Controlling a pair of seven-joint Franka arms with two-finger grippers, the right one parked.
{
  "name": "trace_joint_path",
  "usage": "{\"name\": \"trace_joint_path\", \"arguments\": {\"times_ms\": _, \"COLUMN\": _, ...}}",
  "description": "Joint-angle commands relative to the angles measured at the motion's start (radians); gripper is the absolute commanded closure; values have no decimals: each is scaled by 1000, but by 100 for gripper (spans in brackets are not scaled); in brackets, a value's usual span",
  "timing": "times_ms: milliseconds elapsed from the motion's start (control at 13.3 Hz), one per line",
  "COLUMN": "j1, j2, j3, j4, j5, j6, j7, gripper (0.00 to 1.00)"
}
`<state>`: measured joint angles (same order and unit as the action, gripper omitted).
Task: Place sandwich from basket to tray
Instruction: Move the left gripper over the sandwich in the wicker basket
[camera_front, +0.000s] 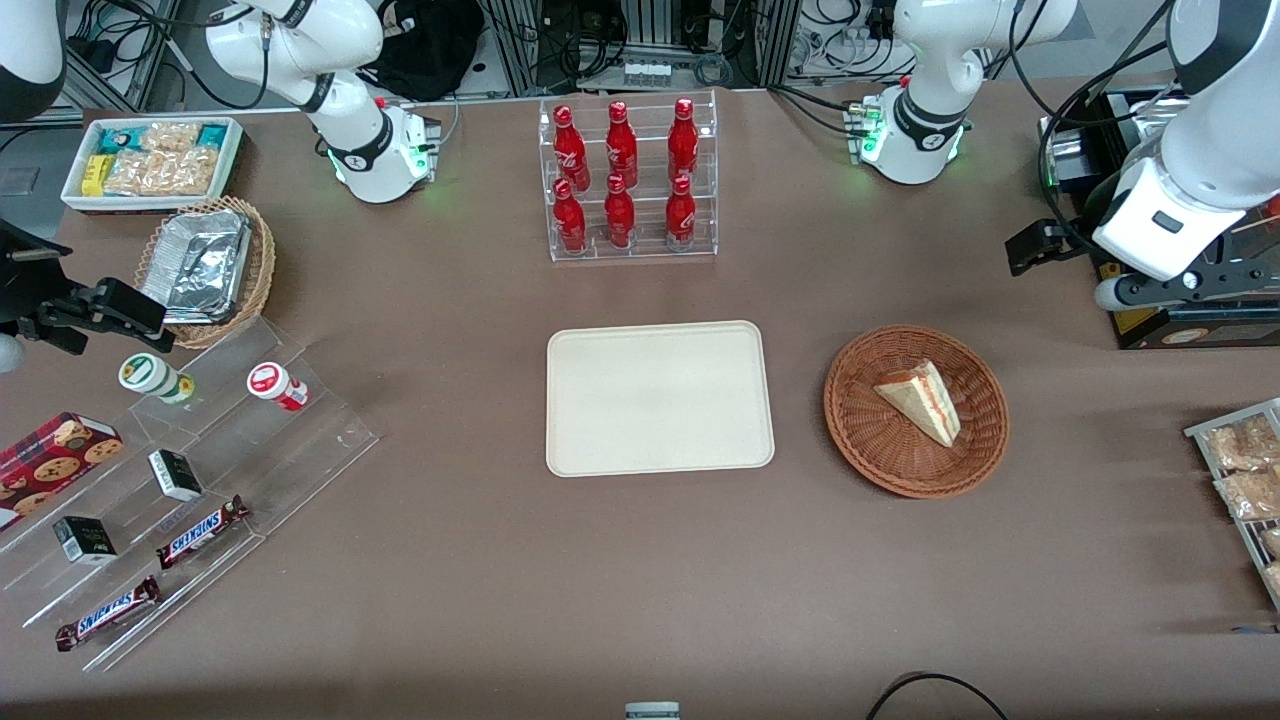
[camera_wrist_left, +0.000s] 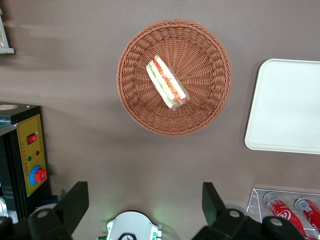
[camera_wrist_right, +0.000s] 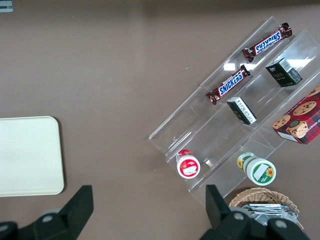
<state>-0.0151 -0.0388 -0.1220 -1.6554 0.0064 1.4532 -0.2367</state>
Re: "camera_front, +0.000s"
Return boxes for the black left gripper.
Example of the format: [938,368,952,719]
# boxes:
[1005,221,1280,310]

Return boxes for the black cable loop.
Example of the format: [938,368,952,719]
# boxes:
[864,671,1008,720]

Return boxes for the clear bag of snacks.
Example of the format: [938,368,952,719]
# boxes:
[1214,468,1280,522]
[1203,414,1280,474]

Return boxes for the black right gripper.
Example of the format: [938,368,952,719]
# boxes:
[0,220,177,357]

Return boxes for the black bag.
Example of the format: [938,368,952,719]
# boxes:
[362,0,487,103]

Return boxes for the small rice cracker packet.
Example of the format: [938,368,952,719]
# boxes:
[139,121,202,154]

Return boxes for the red cola bottle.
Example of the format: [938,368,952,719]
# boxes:
[552,178,589,254]
[603,174,637,250]
[553,104,592,193]
[667,97,701,184]
[664,174,698,252]
[605,101,640,189]

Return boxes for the clear acrylic bottle rack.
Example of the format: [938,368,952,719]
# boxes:
[537,89,720,264]

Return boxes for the cream rectangular tray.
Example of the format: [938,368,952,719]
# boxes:
[545,320,777,479]

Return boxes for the green-lid small bottle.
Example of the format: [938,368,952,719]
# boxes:
[118,352,197,406]

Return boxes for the white snack box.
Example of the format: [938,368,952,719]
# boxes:
[60,116,247,217]

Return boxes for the large rice cracker packet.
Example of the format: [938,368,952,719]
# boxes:
[102,147,220,198]

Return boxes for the light wicker basket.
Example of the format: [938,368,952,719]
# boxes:
[134,195,277,351]

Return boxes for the Snickers bar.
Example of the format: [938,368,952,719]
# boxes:
[154,494,252,572]
[54,575,162,654]

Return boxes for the black hot food machine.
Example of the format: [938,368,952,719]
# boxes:
[1038,88,1280,351]

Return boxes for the brown round wicker basket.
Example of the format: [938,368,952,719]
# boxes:
[823,324,1010,500]

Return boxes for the red cookie box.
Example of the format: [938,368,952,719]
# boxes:
[0,411,125,532]

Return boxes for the triangular sandwich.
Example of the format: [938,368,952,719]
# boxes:
[873,360,963,449]

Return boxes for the clear acrylic stepped stand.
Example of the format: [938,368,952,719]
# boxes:
[0,317,380,674]

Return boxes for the red-lid small bottle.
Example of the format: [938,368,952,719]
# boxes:
[246,361,310,413]

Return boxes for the small black box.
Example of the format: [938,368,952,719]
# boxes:
[51,515,119,567]
[147,448,205,503]

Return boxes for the aluminium foil tray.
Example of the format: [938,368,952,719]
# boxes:
[139,209,253,327]

